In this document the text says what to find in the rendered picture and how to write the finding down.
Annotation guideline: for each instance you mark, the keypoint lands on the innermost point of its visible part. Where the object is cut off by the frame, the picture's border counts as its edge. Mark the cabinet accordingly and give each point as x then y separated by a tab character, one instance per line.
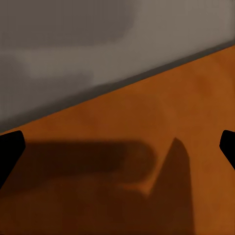
141	160

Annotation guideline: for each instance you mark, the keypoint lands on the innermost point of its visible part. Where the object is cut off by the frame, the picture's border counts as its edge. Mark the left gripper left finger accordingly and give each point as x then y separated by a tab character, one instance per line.
12	146

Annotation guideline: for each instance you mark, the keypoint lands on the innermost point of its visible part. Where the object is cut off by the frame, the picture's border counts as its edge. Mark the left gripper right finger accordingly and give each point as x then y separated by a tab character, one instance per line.
227	146

